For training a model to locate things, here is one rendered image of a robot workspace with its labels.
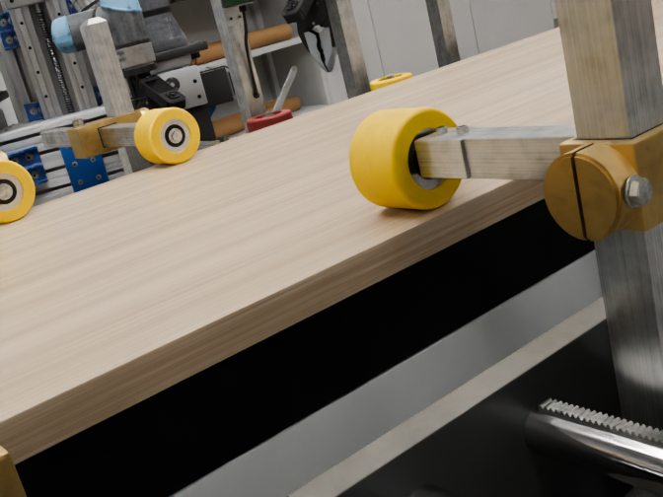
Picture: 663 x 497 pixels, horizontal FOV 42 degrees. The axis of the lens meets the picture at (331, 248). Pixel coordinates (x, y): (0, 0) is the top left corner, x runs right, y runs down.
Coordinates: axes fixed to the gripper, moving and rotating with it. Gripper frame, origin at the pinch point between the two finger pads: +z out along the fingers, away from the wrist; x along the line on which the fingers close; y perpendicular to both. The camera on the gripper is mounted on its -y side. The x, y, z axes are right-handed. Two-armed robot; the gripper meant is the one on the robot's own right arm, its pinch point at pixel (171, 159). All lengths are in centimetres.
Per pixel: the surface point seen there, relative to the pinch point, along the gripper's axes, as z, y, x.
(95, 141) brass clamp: -11.7, -33.6, 27.8
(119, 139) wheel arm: -12, -41, 27
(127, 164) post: -6.4, -31.8, 22.9
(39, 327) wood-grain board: -8, -107, 64
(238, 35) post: -21.8, -32.9, -3.8
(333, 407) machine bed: 3, -120, 50
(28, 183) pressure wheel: -12, -57, 47
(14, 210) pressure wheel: -9, -57, 50
